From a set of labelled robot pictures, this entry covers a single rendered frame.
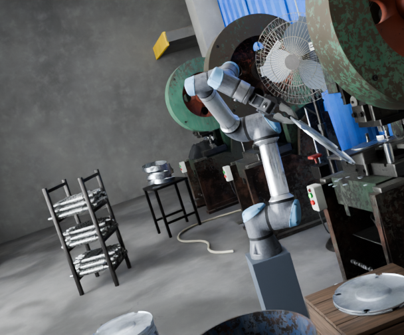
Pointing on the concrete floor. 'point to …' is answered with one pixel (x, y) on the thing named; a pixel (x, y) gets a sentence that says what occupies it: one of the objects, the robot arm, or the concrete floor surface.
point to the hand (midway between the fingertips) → (294, 119)
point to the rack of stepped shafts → (88, 230)
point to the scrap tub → (265, 324)
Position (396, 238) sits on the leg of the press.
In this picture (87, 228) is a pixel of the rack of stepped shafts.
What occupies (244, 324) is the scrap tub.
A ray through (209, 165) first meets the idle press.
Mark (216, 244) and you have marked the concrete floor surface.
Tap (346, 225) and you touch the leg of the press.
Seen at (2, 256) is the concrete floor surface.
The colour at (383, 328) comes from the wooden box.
